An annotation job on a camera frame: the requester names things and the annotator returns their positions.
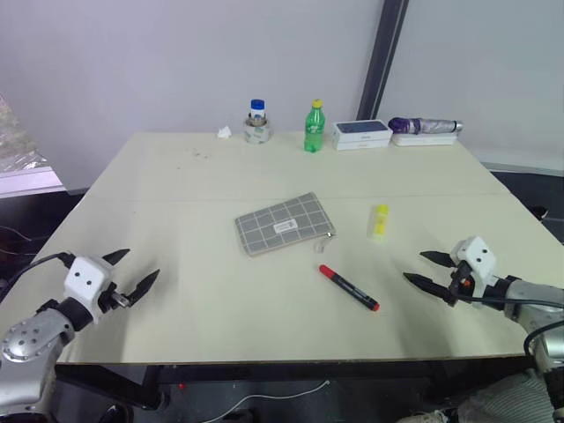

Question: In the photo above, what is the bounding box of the red and black marker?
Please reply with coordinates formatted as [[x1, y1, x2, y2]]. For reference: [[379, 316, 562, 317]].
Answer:
[[317, 263, 382, 313]]

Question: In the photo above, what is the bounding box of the blue capped small jar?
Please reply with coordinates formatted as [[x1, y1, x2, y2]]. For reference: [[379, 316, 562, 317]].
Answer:
[[242, 115, 274, 145]]

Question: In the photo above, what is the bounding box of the small blue-capped white bottle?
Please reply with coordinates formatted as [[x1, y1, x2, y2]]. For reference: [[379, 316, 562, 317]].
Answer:
[[248, 99, 267, 128]]

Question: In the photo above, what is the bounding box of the grey checked pencil pouch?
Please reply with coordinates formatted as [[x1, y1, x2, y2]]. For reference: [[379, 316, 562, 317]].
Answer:
[[234, 190, 338, 258]]

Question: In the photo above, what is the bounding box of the white box with blue lid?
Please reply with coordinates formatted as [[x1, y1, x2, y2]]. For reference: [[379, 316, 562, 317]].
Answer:
[[330, 118, 395, 143]]

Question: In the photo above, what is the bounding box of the thin white cable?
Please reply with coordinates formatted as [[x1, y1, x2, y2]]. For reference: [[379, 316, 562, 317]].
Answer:
[[210, 379, 332, 423]]

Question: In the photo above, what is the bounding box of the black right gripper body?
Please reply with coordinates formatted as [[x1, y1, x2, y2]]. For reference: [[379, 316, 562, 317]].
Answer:
[[444, 260, 475, 308]]

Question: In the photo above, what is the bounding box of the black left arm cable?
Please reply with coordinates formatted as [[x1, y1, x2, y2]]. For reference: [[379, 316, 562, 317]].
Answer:
[[0, 251, 75, 305]]

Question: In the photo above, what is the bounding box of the dark vertical wall post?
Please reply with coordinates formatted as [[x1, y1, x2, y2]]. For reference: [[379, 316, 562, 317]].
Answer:
[[354, 0, 412, 122]]

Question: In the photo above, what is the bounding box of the green plastic soda bottle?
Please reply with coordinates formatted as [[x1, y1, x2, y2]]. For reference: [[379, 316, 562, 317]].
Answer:
[[303, 99, 327, 154]]

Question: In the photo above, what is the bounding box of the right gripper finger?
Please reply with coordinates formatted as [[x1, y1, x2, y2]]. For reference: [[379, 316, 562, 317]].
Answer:
[[402, 271, 452, 302], [419, 250, 456, 269]]

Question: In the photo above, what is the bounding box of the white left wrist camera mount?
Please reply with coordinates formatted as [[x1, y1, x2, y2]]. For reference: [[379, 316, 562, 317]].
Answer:
[[63, 256, 117, 326]]

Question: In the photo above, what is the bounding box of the grey striped cloth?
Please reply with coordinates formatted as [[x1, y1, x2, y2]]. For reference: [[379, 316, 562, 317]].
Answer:
[[456, 368, 557, 423]]

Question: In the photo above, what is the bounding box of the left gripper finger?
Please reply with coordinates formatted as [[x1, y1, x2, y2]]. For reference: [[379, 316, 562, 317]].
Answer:
[[123, 269, 161, 308], [101, 248, 131, 266]]

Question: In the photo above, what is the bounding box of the purple folded umbrella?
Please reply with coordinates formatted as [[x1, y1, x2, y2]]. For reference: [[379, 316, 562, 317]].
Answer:
[[387, 115, 465, 136]]

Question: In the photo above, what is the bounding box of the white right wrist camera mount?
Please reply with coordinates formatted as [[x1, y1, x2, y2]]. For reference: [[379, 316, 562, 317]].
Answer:
[[449, 235, 498, 301]]

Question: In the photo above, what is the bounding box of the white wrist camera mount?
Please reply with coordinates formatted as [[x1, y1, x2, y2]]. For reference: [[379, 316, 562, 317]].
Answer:
[[63, 256, 117, 326], [449, 235, 498, 301]]

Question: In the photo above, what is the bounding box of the translucent plastic sheet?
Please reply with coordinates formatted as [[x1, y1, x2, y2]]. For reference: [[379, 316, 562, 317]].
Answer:
[[0, 91, 59, 178]]

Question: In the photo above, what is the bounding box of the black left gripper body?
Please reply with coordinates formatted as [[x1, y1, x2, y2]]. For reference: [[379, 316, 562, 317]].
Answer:
[[97, 282, 133, 314]]

